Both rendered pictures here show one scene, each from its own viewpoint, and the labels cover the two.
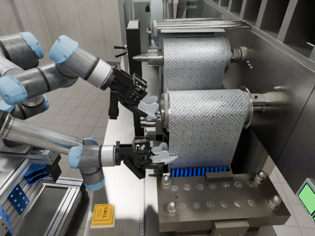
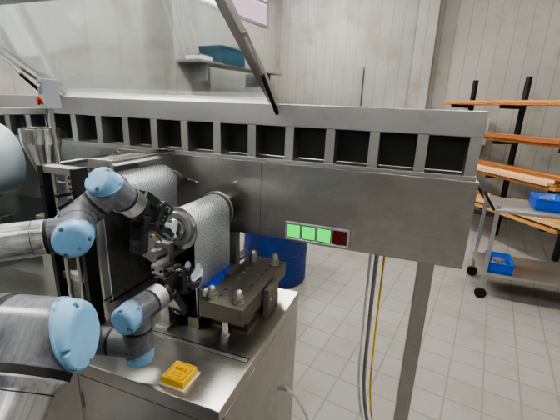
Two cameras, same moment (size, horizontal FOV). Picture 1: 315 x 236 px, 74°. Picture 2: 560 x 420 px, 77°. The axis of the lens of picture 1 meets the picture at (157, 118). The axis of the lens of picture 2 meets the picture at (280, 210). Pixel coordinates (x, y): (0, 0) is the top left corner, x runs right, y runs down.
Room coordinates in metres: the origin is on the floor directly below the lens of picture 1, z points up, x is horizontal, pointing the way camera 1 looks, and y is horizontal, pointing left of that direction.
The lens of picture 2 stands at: (-0.18, 0.85, 1.65)
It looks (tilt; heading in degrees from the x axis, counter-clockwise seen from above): 16 degrees down; 293
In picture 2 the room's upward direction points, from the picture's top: 2 degrees clockwise
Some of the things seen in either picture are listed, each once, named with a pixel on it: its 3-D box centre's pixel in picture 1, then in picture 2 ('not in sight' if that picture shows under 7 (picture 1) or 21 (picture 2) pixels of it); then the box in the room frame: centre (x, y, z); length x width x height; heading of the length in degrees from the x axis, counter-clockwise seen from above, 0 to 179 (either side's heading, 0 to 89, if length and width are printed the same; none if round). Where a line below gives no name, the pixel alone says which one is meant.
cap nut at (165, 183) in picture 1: (165, 180); (211, 291); (0.44, -0.03, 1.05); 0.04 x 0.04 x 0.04
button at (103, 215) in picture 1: (103, 214); (179, 374); (0.39, 0.19, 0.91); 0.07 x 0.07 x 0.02; 3
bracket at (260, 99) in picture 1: (257, 99); not in sight; (0.58, -0.33, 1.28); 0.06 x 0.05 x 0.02; 93
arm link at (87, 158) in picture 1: (87, 157); (136, 312); (0.49, 0.24, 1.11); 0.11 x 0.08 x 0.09; 93
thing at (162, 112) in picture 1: (163, 110); (175, 229); (0.57, -0.02, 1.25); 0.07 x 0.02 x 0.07; 3
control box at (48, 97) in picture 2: not in sight; (46, 93); (1.12, -0.03, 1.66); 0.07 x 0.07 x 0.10; 71
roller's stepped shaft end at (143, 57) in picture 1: (140, 57); not in sight; (0.81, 0.07, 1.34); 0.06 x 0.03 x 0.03; 93
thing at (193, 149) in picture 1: (201, 151); (213, 256); (0.51, -0.16, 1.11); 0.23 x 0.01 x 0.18; 93
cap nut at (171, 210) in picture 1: (171, 206); (238, 296); (0.34, -0.04, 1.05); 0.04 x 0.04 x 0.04
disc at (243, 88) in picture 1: (241, 107); (217, 208); (0.58, -0.28, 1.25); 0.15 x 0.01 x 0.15; 3
